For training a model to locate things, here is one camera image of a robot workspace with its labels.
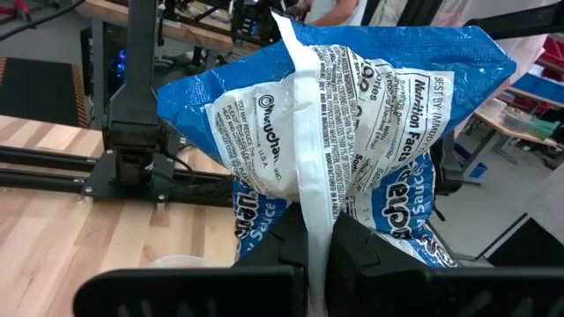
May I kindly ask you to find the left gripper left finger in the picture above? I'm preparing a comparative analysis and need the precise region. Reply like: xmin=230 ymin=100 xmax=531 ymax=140
xmin=72 ymin=203 xmax=310 ymax=317

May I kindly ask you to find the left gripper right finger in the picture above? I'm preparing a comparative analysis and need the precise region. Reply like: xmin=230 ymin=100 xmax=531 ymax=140
xmin=327 ymin=210 xmax=564 ymax=317

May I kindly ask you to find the blue Maruchan noodle package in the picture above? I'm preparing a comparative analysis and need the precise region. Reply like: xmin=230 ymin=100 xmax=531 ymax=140
xmin=157 ymin=11 xmax=517 ymax=309
xmin=232 ymin=149 xmax=460 ymax=269

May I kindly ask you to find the background work table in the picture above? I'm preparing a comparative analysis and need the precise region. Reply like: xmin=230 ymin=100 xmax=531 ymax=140
xmin=473 ymin=97 xmax=564 ymax=171

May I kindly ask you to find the blue storage bin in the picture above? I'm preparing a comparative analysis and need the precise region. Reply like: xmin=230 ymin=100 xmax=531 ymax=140
xmin=509 ymin=72 xmax=564 ymax=109

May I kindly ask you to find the wooden workbench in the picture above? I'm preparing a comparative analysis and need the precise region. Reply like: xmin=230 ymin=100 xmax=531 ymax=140
xmin=75 ymin=0 xmax=270 ymax=56

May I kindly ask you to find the person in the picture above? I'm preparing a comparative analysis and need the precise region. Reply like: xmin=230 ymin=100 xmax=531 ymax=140
xmin=297 ymin=0 xmax=367 ymax=27

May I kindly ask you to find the black floor mat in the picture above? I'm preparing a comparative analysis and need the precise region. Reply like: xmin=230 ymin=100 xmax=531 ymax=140
xmin=0 ymin=56 xmax=91 ymax=129

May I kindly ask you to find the black table rail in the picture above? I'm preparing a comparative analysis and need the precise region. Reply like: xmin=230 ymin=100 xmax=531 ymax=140
xmin=0 ymin=144 xmax=234 ymax=208

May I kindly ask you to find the black metal frame strut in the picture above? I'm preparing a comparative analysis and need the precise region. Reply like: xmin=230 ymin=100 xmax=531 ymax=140
xmin=464 ymin=1 xmax=564 ymax=41

